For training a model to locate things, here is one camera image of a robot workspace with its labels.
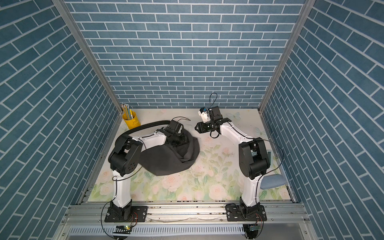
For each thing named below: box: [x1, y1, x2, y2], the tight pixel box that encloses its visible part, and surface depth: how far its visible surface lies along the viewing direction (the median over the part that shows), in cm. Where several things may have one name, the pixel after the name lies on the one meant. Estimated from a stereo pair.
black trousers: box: [140, 128, 200, 176], surface depth 87 cm
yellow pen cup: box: [122, 111, 141, 130], surface depth 106 cm
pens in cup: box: [121, 103, 133, 120], surface depth 104 cm
